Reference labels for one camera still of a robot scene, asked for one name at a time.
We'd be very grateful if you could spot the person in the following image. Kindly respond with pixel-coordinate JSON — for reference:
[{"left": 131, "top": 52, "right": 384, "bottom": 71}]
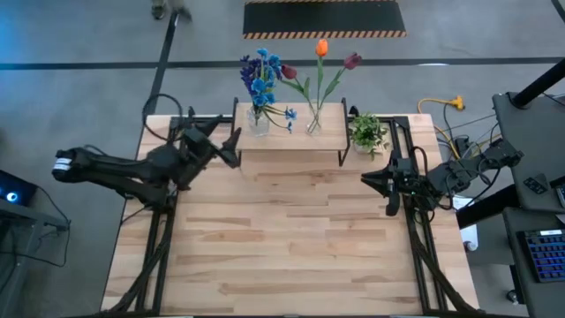
[{"left": 149, "top": 0, "right": 194, "bottom": 23}]

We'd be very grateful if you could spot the wooden shelf with black legs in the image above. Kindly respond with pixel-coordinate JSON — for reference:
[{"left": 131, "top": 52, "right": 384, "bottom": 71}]
[{"left": 229, "top": 97, "right": 352, "bottom": 169}]

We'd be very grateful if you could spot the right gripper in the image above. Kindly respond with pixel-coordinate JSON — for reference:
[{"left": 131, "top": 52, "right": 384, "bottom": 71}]
[{"left": 360, "top": 156, "right": 419, "bottom": 217}]

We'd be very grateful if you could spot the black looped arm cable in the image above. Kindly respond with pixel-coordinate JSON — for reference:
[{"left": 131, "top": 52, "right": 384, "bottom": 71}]
[{"left": 141, "top": 93, "right": 185, "bottom": 143}]

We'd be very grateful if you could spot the short cut-glass vase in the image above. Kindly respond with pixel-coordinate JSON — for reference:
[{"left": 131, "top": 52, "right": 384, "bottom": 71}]
[{"left": 245, "top": 108, "right": 271, "bottom": 138}]

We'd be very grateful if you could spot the blue artificial flower bunch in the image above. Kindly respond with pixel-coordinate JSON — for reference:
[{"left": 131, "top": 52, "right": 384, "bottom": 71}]
[{"left": 251, "top": 47, "right": 299, "bottom": 134}]

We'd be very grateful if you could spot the small black remote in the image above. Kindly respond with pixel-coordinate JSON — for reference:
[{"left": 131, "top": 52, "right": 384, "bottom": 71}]
[{"left": 523, "top": 174, "right": 549, "bottom": 195}]

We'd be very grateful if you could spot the tall smooth glass vase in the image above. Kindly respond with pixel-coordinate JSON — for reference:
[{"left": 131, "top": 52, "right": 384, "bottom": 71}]
[{"left": 305, "top": 110, "right": 324, "bottom": 137}]

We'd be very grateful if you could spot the black computer with blue light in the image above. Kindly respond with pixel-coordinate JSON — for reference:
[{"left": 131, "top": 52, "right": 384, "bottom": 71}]
[{"left": 0, "top": 170, "right": 39, "bottom": 208}]

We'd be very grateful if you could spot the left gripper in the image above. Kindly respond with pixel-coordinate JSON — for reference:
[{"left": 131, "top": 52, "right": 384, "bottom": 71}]
[{"left": 181, "top": 115, "right": 243, "bottom": 171}]

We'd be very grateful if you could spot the green plant in white pot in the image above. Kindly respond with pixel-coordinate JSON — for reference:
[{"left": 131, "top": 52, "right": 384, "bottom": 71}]
[{"left": 348, "top": 112, "right": 392, "bottom": 161}]

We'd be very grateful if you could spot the grey metal cart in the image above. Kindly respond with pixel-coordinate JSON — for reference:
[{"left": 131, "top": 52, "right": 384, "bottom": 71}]
[{"left": 0, "top": 198, "right": 72, "bottom": 318}]

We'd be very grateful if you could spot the orange artificial tulip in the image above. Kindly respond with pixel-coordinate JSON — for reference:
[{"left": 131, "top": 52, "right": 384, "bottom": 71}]
[{"left": 313, "top": 38, "right": 330, "bottom": 133}]

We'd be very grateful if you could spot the black hazard-striped floor mat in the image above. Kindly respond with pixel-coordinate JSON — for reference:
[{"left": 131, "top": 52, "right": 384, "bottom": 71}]
[{"left": 242, "top": 0, "right": 407, "bottom": 40}]

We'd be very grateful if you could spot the black metal pole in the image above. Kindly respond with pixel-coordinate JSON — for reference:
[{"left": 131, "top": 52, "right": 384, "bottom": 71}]
[
  {"left": 510, "top": 57, "right": 565, "bottom": 110},
  {"left": 456, "top": 183, "right": 524, "bottom": 231}
]

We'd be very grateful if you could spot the dark grey desk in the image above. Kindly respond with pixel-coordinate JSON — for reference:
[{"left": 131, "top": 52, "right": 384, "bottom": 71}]
[{"left": 492, "top": 90, "right": 565, "bottom": 318}]

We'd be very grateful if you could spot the backlit black keyboard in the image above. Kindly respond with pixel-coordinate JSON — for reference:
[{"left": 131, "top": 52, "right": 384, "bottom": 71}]
[{"left": 516, "top": 228, "right": 565, "bottom": 284}]

